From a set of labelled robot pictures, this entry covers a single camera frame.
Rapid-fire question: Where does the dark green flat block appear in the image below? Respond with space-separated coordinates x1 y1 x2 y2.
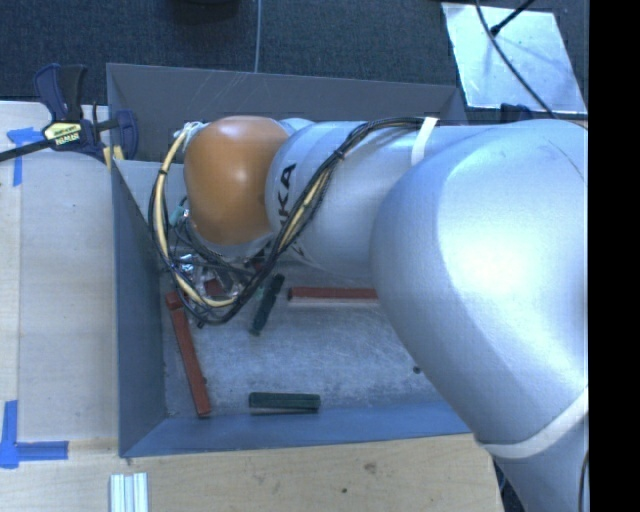
248 272 287 337
248 391 322 416

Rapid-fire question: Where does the pale wood flat board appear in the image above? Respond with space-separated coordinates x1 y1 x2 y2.
17 153 122 444

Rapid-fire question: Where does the grey metal bin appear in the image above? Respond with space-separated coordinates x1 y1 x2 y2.
105 62 474 459

